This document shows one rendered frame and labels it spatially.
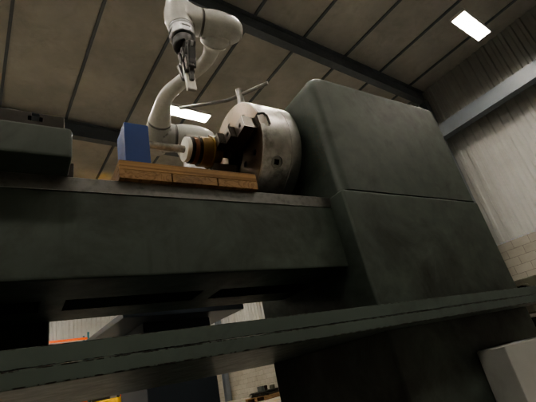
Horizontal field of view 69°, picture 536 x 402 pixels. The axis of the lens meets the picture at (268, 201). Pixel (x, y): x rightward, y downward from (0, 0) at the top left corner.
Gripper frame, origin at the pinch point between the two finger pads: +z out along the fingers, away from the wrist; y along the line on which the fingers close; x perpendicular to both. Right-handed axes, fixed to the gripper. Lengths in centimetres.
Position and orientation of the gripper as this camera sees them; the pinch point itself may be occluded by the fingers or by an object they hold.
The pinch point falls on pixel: (191, 83)
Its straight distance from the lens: 133.2
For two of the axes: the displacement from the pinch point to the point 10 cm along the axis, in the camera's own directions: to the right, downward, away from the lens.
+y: 4.8, -5.0, -7.2
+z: 2.2, 8.6, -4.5
